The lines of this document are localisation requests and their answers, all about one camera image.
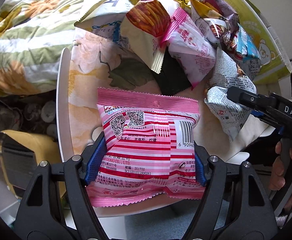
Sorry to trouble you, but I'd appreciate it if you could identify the pink striped snack bag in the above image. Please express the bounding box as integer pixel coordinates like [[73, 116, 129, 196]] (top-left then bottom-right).
[[86, 88, 206, 207]]

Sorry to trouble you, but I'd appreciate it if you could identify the green cardboard box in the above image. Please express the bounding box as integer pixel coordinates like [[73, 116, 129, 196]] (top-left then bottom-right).
[[224, 0, 292, 85]]

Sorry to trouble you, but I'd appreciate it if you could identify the white grey printed snack bag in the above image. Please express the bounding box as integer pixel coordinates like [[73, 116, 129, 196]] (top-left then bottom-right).
[[204, 48, 256, 141]]

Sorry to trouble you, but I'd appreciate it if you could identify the blue snack bag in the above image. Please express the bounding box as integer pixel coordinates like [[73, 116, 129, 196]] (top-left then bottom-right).
[[235, 23, 262, 81]]

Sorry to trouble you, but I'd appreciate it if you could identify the white pink snack bag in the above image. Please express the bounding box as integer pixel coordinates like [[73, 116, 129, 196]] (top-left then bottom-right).
[[162, 7, 216, 88]]

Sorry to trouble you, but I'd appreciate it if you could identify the purple snack bag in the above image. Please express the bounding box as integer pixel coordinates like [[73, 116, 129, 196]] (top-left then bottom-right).
[[204, 0, 239, 32]]

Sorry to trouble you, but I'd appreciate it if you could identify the fries stick snack bag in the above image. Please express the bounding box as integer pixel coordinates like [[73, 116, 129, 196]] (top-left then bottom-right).
[[119, 0, 179, 74]]

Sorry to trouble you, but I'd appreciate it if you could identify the floral striped quilt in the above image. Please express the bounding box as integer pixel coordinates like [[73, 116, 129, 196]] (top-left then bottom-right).
[[0, 0, 204, 102]]

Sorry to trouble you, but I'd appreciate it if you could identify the white blue printed bag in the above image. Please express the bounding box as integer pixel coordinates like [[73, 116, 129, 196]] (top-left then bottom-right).
[[74, 0, 134, 49]]

